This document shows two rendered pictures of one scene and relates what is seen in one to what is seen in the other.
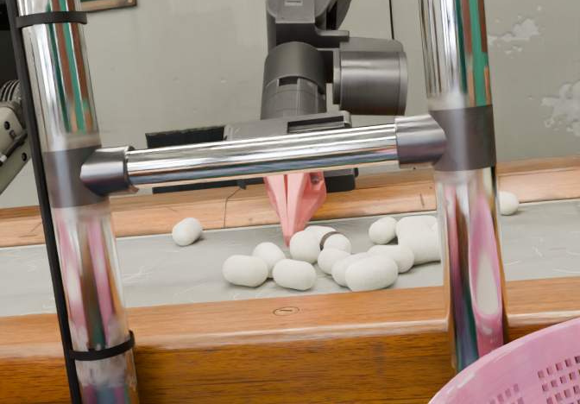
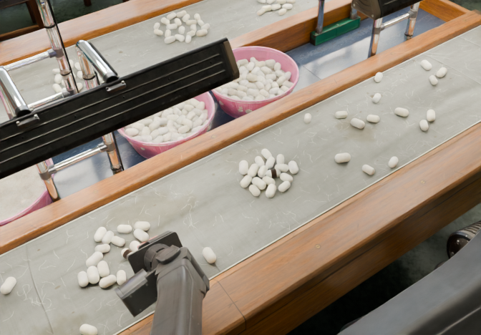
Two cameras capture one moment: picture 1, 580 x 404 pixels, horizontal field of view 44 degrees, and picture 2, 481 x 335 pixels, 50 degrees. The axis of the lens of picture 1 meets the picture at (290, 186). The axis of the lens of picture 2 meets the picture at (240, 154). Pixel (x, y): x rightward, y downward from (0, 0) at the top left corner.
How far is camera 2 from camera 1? 137 cm
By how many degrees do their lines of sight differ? 116
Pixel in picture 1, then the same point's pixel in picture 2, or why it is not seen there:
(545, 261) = (59, 273)
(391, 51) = (126, 293)
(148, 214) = (248, 261)
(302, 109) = (149, 250)
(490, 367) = not seen: hidden behind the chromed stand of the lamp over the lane
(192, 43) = not seen: outside the picture
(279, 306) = (98, 192)
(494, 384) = not seen: hidden behind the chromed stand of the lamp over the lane
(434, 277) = (88, 250)
